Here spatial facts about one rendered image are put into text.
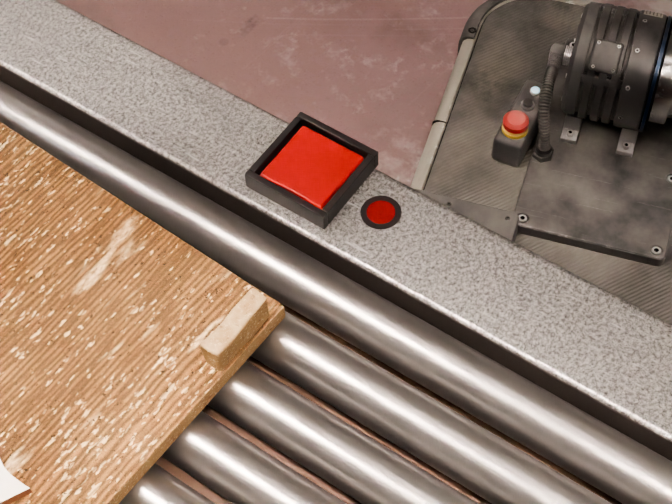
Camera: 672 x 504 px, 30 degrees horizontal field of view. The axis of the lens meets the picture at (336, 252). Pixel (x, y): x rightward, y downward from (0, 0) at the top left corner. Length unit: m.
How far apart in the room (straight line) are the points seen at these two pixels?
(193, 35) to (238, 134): 1.35
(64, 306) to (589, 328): 0.38
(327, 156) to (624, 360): 0.28
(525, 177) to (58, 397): 1.06
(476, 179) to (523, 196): 0.08
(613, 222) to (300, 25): 0.83
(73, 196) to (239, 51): 1.37
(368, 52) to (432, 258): 1.39
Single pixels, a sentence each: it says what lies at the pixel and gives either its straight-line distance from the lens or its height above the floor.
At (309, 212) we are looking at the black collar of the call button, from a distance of 0.96.
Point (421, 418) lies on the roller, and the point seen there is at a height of 0.92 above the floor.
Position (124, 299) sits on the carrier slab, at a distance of 0.93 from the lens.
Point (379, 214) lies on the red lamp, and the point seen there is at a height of 0.92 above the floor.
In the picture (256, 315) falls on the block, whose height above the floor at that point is 0.96.
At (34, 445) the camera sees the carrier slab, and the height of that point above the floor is 0.94.
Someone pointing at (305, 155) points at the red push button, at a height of 0.93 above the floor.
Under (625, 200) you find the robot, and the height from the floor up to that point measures 0.26.
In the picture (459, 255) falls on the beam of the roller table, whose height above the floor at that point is 0.92.
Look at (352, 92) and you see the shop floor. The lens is 2.26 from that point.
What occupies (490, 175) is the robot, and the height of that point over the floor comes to 0.24.
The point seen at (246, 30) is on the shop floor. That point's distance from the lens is 2.37.
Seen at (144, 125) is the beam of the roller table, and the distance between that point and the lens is 1.05.
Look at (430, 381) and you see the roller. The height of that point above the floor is 0.91.
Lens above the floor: 1.71
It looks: 57 degrees down
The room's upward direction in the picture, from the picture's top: 4 degrees counter-clockwise
